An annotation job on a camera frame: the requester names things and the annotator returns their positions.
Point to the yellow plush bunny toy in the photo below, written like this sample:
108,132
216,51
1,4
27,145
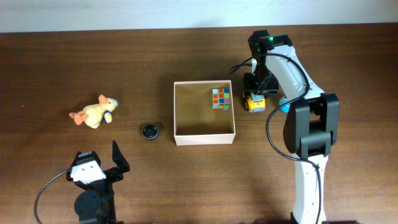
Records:
94,115

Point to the small black round wheel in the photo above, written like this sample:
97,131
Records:
150,131

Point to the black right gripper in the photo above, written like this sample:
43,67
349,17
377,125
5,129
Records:
259,88

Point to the colourful puzzle cube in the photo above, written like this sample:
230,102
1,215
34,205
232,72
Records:
221,99

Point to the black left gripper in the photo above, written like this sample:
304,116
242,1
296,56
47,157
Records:
117,173

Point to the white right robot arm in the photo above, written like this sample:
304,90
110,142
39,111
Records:
310,128

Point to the yellow grey toy truck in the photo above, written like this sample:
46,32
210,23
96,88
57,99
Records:
255,103

